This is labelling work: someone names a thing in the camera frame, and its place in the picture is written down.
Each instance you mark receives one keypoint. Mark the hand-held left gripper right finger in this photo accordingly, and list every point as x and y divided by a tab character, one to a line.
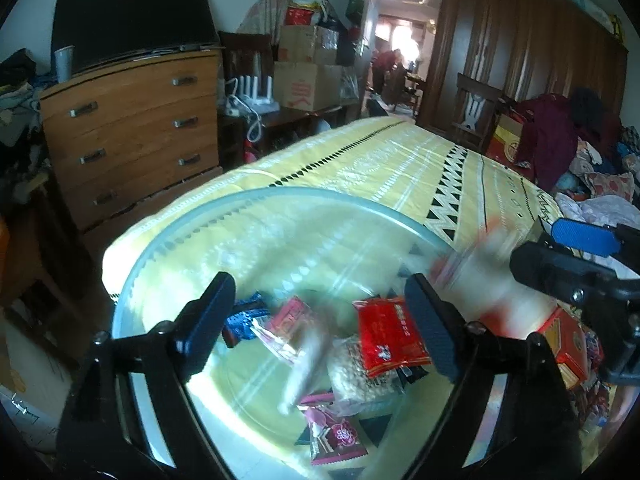
434	332

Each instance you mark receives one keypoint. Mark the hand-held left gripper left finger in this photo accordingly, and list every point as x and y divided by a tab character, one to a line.
202	332

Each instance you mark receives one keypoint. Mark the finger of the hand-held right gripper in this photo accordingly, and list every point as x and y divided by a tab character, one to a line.
585	237
550	266

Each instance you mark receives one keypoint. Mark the white and red snack packet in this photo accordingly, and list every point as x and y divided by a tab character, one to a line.
485	270

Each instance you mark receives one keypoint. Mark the clear glass bowl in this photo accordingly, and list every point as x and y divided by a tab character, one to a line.
280	230

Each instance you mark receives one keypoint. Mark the dark blue snack packet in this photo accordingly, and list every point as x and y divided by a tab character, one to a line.
245	317

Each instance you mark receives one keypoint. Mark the red snack box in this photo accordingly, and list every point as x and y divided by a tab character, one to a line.
565	347

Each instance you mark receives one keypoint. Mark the clear bag of peanuts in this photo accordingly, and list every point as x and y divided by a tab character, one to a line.
360	382

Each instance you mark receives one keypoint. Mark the pink and white snack packet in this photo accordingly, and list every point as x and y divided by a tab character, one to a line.
292	322

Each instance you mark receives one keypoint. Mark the maroon clothing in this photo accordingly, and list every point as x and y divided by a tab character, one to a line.
560	135

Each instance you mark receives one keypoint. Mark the long white snack packet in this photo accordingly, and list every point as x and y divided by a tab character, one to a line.
305	375

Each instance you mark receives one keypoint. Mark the red gift bag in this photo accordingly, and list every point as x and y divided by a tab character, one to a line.
507	142

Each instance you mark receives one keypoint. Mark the small pink candy packet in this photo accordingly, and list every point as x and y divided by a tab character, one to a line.
316	399

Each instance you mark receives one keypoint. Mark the pink plum candy packet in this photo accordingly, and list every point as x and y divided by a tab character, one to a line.
335	435

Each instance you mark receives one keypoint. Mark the wooden chair with white back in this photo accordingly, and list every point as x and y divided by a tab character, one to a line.
475	110

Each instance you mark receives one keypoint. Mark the yellow patterned bedspread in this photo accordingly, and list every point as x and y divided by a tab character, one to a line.
375	160

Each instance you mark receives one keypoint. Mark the brown wooden wardrobe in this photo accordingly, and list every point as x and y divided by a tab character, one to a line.
525	45

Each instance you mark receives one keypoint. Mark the wooden chest of drawers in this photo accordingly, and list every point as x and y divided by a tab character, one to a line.
130	110

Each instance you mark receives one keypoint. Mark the white router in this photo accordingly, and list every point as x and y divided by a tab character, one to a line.
257	95

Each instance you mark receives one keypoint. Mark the large cardboard box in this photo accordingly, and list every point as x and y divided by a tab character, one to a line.
305	85

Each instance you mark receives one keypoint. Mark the dark wooden chair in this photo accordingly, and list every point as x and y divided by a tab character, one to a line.
245	55

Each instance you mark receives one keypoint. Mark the grey paper cup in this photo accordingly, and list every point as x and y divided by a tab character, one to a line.
64	64

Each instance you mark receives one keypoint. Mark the small cardboard box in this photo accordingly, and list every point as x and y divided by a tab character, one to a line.
307	45

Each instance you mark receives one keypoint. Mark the black flat television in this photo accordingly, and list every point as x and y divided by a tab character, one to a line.
130	20

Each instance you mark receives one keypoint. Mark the green box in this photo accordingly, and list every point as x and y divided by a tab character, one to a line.
356	5

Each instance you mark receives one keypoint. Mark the red bag on boxes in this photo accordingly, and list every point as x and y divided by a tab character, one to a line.
301	15

